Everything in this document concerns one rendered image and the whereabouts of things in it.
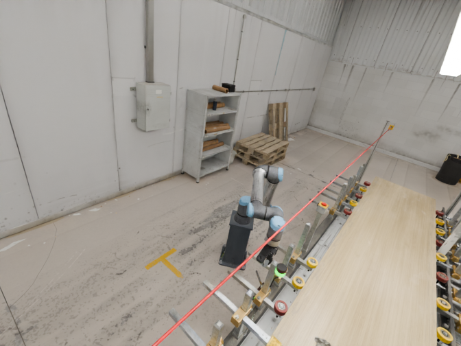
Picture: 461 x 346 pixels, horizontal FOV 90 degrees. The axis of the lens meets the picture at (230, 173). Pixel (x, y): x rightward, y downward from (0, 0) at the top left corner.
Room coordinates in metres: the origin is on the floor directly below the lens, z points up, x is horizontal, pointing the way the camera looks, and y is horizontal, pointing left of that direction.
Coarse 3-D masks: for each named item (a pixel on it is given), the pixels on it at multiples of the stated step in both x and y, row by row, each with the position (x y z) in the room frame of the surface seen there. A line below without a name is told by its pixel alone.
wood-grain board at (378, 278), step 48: (384, 192) 2.73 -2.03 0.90; (336, 240) 1.60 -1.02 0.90; (384, 240) 1.73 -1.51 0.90; (432, 240) 1.86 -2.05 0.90; (336, 288) 1.10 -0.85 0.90; (384, 288) 1.18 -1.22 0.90; (432, 288) 1.26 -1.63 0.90; (288, 336) 0.74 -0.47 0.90; (336, 336) 0.78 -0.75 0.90; (384, 336) 0.83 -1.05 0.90; (432, 336) 0.88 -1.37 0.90
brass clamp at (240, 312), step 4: (240, 308) 0.80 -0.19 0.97; (236, 312) 0.77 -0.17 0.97; (240, 312) 0.77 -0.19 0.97; (244, 312) 0.78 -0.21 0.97; (248, 312) 0.80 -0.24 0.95; (232, 316) 0.75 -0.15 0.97; (240, 316) 0.75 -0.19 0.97; (244, 316) 0.76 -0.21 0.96; (232, 320) 0.74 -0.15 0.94; (236, 320) 0.73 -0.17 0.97; (240, 320) 0.73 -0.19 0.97; (236, 324) 0.73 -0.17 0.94; (240, 324) 0.74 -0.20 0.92
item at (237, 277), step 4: (228, 272) 1.12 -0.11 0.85; (232, 276) 1.10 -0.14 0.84; (236, 276) 1.09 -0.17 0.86; (240, 276) 1.09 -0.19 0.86; (236, 280) 1.08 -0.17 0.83; (240, 280) 1.06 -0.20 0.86; (244, 280) 1.07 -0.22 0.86; (244, 284) 1.04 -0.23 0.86; (248, 284) 1.04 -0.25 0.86; (248, 288) 1.02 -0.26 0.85; (252, 288) 1.02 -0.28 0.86; (256, 292) 0.99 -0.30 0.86; (264, 300) 0.95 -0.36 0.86; (268, 300) 0.95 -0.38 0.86; (268, 304) 0.93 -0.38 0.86; (272, 304) 0.93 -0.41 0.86; (272, 308) 0.91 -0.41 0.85; (280, 316) 0.87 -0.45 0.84
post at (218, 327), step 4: (216, 324) 0.60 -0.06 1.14; (220, 324) 0.60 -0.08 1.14; (216, 328) 0.59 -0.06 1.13; (220, 328) 0.59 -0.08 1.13; (212, 332) 0.60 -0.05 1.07; (216, 332) 0.58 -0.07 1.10; (220, 332) 0.59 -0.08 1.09; (212, 336) 0.59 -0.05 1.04; (216, 336) 0.58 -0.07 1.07; (220, 336) 0.60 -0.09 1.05; (212, 340) 0.59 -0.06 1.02; (216, 340) 0.58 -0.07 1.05; (212, 344) 0.59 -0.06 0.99; (216, 344) 0.58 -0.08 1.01
